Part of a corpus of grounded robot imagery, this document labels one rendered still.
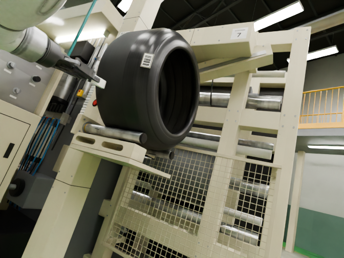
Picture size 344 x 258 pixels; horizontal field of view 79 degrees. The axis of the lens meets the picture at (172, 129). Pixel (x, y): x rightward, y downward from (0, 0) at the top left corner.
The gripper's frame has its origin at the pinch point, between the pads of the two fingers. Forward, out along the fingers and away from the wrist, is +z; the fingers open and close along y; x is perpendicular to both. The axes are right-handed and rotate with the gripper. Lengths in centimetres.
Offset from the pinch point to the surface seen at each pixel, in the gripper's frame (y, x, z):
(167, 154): -9, 19, 46
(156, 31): -7.4, -29.9, 15.8
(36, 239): 34, 71, 19
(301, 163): -108, -54, 694
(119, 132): 0.8, 15.1, 18.7
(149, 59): -11.7, -13.9, 10.8
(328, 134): -145, -116, 546
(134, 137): -7.8, 15.8, 18.7
